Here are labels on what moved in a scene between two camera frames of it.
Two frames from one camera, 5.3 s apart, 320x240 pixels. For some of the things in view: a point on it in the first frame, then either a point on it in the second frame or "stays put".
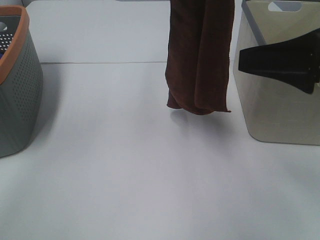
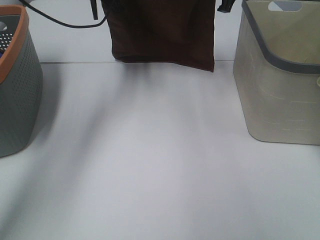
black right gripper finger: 297,59 -> 226,6
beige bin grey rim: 277,109 stays put
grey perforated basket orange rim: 21,82 stays put
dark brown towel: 199,50 -> 179,32
